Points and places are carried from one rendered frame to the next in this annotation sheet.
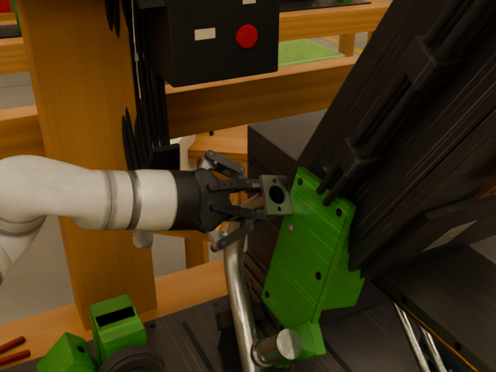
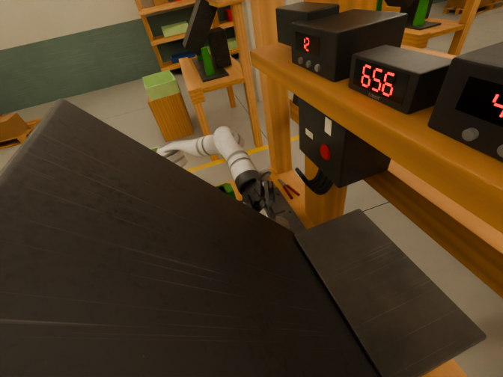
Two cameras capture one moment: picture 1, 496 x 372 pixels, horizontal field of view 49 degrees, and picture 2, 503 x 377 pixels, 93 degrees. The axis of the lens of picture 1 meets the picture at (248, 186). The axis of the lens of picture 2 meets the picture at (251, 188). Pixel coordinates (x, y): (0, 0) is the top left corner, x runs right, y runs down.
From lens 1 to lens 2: 0.85 m
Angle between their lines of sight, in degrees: 82
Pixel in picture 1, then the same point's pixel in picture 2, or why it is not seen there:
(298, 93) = (467, 248)
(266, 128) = (352, 218)
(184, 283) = not seen: hidden behind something
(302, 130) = (354, 239)
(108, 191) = (228, 157)
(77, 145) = not seen: hidden behind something
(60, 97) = not seen: hidden behind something
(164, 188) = (236, 171)
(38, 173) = (220, 135)
